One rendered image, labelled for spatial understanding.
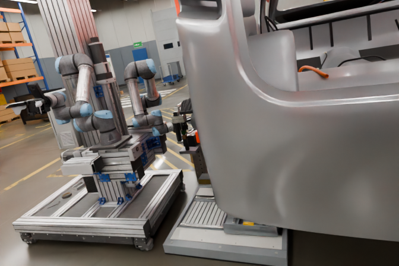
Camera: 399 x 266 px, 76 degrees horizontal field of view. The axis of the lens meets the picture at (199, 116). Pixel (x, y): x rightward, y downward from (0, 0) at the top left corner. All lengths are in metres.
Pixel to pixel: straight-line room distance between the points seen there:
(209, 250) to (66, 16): 1.87
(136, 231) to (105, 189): 0.54
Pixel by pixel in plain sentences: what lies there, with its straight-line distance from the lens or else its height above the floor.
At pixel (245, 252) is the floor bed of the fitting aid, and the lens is 1.83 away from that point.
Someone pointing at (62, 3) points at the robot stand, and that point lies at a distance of 2.17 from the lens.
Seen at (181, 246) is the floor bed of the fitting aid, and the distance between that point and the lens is 1.96.
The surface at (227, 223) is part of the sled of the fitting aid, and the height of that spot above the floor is 0.17.
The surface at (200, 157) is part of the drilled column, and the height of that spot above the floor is 0.29.
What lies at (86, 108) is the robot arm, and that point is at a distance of 1.63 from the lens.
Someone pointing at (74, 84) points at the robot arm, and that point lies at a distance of 1.93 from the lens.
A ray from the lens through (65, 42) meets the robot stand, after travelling 2.17.
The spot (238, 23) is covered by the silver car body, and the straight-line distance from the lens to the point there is 0.62.
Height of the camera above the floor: 1.33
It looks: 14 degrees down
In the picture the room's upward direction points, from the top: 11 degrees counter-clockwise
